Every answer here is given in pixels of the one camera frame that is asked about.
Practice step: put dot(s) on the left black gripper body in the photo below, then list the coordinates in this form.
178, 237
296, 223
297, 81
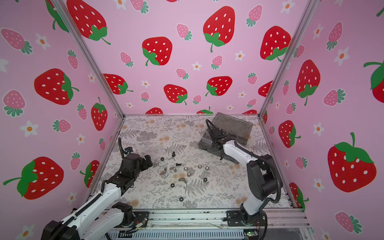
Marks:
142, 166

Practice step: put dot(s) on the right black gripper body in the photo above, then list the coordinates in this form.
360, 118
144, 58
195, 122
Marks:
214, 135

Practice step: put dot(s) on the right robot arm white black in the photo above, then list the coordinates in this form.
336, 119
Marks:
264, 179

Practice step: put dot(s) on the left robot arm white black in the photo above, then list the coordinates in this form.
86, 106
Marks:
101, 213

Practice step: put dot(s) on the grey plastic compartment box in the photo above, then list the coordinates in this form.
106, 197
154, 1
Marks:
237, 130

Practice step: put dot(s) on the silver wing nut left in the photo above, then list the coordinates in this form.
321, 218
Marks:
163, 172

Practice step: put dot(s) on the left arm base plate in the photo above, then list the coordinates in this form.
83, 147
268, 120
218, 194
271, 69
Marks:
135, 219

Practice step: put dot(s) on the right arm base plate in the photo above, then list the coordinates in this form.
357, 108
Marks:
242, 219

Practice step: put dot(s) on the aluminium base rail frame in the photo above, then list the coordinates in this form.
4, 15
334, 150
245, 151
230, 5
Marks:
211, 224

